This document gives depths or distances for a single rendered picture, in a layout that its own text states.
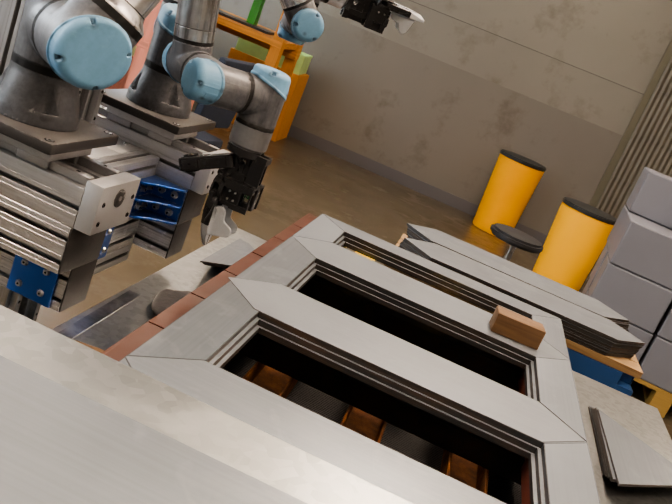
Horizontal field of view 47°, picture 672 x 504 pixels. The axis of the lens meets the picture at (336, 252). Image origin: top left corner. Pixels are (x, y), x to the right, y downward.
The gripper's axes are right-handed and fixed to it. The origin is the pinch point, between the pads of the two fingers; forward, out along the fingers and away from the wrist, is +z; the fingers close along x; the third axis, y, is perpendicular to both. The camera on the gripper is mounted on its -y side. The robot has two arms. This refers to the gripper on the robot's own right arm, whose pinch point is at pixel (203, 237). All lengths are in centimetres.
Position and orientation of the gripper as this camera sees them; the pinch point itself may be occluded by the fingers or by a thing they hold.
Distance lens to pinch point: 155.6
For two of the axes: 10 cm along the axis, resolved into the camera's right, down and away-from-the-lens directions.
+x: 2.1, -2.1, 9.5
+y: 9.1, 4.1, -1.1
